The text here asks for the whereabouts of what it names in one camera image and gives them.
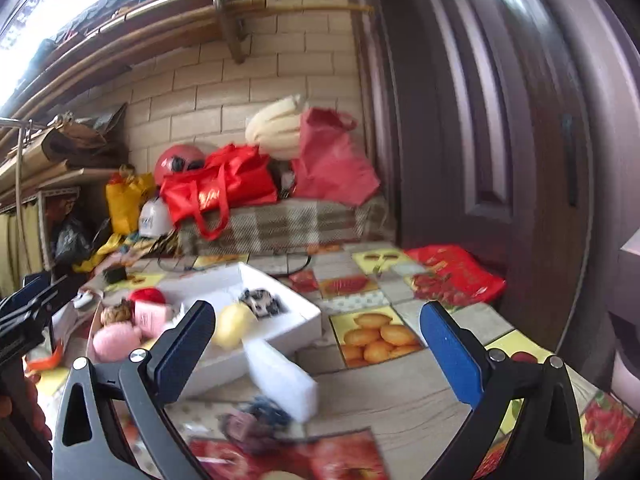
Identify red helmet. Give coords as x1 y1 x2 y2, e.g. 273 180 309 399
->
153 144 206 186

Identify person's left hand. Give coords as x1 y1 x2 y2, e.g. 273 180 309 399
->
0 379 53 443

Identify bundle of wooden poles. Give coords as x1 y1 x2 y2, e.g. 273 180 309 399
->
0 0 376 126

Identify brown cardboard pieces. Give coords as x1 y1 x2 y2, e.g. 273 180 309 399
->
42 115 126 163

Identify black white patterned cloth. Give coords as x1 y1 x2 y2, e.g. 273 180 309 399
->
239 287 283 318

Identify dark blue cloth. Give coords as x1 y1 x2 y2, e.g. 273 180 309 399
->
245 396 296 428

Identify bright red tote bag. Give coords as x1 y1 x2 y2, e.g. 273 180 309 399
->
159 144 278 241

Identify white cardboard box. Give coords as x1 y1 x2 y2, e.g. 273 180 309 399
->
50 261 322 401

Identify brown plush toy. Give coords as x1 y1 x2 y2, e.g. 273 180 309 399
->
100 300 135 328

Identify plaid sofa cover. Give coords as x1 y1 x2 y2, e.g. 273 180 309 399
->
177 197 396 256

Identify orange wrapper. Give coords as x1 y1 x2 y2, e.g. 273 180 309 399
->
25 342 63 373

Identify cream striped bag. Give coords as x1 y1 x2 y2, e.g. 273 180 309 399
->
245 94 307 161

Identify metal wall bracket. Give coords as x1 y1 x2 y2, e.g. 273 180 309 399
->
214 0 248 65

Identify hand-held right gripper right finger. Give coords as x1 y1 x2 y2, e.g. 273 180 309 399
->
420 301 587 480

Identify pink plush toy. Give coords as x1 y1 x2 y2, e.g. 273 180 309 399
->
92 322 143 363

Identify crumpled red plastic bag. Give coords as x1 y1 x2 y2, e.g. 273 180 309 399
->
290 106 382 207

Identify pink small box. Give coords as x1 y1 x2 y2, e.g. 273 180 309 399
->
132 301 176 338

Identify yellow curtain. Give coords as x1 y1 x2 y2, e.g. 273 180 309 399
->
0 200 46 286

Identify red plush strawberry toy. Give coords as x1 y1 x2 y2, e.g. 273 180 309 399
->
129 287 167 306

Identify black plastic bag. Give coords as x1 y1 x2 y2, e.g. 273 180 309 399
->
54 215 95 266

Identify red printed plastic bag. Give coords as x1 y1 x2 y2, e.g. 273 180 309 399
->
404 245 507 307

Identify yellow green scouring sponge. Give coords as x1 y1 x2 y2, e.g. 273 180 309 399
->
211 302 259 350

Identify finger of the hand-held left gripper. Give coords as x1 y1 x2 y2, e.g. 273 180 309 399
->
0 305 56 357
0 271 83 318

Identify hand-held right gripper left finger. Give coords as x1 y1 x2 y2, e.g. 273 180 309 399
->
52 300 217 480

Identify white foam block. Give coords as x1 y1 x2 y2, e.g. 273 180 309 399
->
243 338 319 423

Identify yellow bag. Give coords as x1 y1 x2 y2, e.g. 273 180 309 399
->
105 170 157 236

